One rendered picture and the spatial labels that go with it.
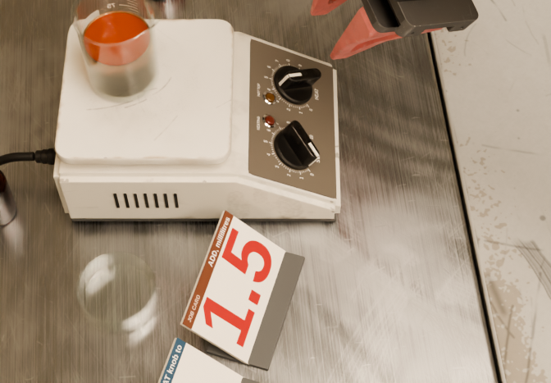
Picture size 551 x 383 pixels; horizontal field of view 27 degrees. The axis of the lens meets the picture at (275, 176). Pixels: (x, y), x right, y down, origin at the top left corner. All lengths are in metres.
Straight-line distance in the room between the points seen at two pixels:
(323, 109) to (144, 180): 0.15
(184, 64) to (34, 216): 0.16
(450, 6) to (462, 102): 0.19
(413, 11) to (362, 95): 0.21
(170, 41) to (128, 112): 0.07
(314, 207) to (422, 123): 0.13
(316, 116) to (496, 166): 0.14
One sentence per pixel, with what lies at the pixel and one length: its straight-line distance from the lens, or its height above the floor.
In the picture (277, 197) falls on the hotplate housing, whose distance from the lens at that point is 0.81.
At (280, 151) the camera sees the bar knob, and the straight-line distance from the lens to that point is 0.81.
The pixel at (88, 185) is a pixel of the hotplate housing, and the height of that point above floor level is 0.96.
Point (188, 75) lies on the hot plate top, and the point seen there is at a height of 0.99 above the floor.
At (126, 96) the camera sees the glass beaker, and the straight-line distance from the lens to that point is 0.79.
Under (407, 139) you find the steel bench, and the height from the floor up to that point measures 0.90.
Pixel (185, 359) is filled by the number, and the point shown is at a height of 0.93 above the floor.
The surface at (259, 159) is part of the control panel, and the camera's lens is 0.80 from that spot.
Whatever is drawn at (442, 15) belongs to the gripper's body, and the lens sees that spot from 0.73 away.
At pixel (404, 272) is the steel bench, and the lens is 0.83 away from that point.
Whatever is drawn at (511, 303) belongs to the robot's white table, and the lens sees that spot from 0.83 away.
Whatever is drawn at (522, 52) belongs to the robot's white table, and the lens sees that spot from 0.95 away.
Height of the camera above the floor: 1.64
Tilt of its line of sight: 59 degrees down
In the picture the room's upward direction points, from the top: straight up
